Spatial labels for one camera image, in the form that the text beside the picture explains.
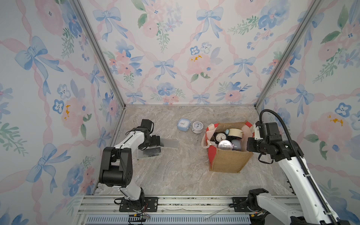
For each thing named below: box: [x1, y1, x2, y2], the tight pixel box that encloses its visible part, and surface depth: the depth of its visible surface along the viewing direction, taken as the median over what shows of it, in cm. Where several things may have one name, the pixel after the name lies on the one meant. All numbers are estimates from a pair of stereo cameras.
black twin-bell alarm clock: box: [213, 131, 228, 144], surface depth 92 cm
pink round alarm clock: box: [217, 139, 233, 151], surface depth 85 cm
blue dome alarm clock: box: [231, 138, 242, 151], surface depth 85 cm
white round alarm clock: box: [191, 120, 204, 134], surface depth 105 cm
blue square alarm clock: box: [177, 118, 191, 132], surface depth 106 cm
